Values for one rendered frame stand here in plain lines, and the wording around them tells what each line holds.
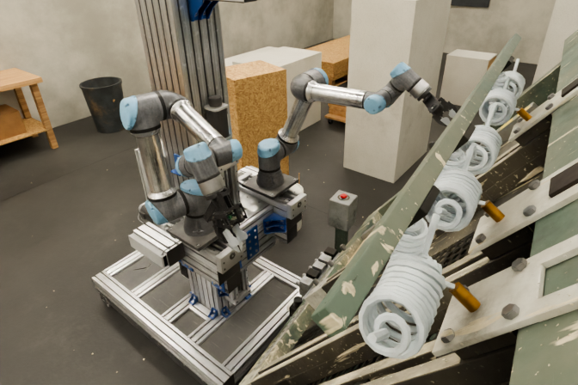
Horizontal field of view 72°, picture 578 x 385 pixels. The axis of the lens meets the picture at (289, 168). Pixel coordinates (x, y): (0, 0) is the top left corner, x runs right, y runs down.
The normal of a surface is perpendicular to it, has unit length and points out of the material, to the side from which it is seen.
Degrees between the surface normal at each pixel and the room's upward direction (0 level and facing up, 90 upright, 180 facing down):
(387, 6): 90
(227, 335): 0
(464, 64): 90
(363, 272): 35
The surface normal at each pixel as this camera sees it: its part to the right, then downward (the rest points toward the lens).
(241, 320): -0.02, -0.87
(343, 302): 0.47, -0.57
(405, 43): -0.62, 0.40
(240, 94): 0.58, 0.39
